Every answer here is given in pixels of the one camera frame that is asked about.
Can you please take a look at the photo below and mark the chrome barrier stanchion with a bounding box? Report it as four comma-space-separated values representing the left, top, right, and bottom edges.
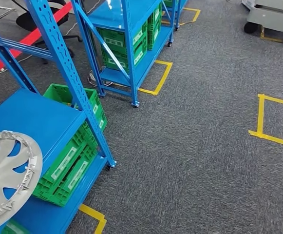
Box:
87, 66, 114, 88

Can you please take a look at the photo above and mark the black office chair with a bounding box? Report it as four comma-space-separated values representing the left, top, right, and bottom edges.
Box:
11, 0, 83, 65

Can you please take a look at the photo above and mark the silver wheel hubcap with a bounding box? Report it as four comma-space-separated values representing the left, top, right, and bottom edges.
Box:
0, 130, 44, 233

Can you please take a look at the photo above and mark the red barrier belt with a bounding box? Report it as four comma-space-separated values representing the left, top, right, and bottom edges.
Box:
0, 1, 73, 82

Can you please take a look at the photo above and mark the blue metal shelf rack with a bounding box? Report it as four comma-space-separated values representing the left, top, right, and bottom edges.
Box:
70, 0, 177, 108
161, 0, 189, 31
0, 0, 118, 234

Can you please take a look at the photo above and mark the grey wheeled mobile cart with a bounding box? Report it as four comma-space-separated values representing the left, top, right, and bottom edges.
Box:
241, 0, 283, 45

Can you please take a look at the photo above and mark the yellow floor tape mark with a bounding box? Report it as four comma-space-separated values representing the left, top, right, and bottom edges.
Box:
113, 59, 173, 96
78, 203, 107, 234

